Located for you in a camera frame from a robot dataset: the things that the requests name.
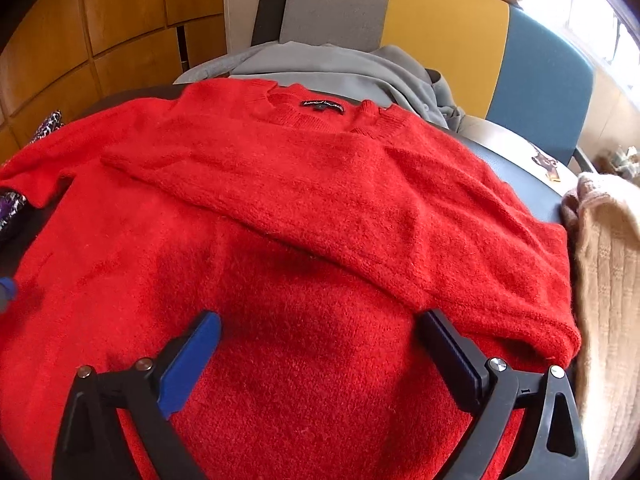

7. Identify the purple patterned cloth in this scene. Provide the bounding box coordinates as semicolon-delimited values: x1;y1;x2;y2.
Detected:
0;110;63;248

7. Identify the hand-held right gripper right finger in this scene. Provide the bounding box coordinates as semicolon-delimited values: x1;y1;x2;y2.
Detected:
419;309;590;480

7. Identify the wooden panel cabinet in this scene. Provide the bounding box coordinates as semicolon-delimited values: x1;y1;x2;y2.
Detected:
0;0;228;163

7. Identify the brown sticker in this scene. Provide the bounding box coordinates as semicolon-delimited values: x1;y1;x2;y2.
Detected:
529;144;563;182

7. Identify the red knit sweater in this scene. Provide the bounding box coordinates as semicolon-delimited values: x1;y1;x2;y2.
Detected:
0;79;582;480

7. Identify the grey yellow blue chair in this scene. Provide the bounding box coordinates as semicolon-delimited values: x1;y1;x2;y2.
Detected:
250;0;596;173

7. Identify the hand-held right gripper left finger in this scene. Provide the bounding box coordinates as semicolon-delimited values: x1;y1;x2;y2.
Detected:
51;310;222;480

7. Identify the beige knit sweater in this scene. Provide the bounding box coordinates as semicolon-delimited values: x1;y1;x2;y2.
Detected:
560;172;640;480

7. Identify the grey garment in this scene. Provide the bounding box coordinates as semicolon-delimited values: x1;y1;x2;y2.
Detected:
173;42;471;133

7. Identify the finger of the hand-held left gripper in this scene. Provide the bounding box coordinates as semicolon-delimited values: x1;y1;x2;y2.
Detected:
0;276;19;315

